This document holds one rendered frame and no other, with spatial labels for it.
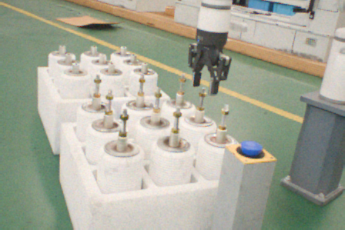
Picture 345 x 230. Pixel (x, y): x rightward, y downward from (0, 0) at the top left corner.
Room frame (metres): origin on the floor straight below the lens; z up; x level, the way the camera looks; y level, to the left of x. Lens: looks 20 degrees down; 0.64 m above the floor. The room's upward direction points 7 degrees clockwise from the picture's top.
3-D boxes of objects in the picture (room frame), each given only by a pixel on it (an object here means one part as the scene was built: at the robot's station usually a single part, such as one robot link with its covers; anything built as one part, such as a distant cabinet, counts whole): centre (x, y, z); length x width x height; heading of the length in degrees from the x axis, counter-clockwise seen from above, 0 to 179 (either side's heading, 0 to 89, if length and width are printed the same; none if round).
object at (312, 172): (1.14, -0.47, 0.15); 0.15 x 0.15 x 0.30; 46
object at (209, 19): (0.97, -0.09, 0.52); 0.11 x 0.09 x 0.06; 126
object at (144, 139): (0.92, 0.04, 0.16); 0.10 x 0.10 x 0.18
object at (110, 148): (0.76, 0.09, 0.25); 0.08 x 0.08 x 0.01
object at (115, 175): (0.76, 0.09, 0.16); 0.10 x 0.10 x 0.18
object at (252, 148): (0.69, -0.16, 0.32); 0.04 x 0.04 x 0.02
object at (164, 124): (0.92, 0.04, 0.25); 0.08 x 0.08 x 0.01
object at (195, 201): (0.92, 0.04, 0.09); 0.39 x 0.39 x 0.18; 25
